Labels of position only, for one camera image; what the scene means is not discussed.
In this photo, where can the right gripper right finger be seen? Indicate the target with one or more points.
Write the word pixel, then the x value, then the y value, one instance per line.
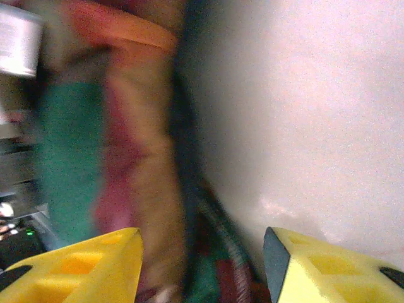
pixel 331 277

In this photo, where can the red green plaid shirt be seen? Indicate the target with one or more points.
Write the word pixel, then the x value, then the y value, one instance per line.
pixel 142 126

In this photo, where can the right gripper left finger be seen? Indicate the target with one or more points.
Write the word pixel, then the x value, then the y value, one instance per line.
pixel 69 274

